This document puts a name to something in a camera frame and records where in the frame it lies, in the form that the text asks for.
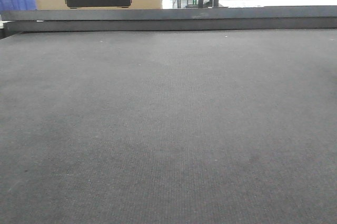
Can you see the dark grey table mat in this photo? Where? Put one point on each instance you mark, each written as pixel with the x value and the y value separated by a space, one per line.
pixel 169 127

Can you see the white background desk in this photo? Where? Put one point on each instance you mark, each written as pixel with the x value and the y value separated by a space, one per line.
pixel 266 3

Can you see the black table edge rail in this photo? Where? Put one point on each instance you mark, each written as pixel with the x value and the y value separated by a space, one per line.
pixel 155 20

